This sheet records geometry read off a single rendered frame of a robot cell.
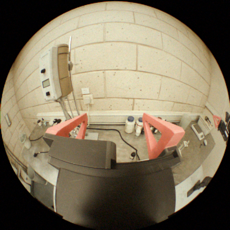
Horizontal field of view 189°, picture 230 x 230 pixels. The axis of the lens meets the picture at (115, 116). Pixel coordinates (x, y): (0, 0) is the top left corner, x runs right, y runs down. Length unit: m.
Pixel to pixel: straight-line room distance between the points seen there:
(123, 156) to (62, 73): 0.54
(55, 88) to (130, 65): 0.48
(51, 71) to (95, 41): 0.43
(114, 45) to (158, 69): 0.37
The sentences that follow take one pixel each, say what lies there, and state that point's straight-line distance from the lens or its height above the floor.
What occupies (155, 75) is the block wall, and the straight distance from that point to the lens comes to 0.65.
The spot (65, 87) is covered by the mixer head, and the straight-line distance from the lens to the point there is 0.32.
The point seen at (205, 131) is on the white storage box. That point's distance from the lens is 1.30.
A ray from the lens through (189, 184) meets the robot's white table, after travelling 0.74.
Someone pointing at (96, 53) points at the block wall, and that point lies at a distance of 0.60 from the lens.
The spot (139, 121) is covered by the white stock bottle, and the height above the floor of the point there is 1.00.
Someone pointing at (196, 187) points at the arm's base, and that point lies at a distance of 0.77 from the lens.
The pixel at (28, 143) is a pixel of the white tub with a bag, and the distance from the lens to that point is 1.00.
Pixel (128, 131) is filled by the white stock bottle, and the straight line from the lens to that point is 0.62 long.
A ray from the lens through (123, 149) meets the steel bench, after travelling 0.55.
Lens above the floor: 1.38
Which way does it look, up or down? 37 degrees down
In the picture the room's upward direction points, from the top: straight up
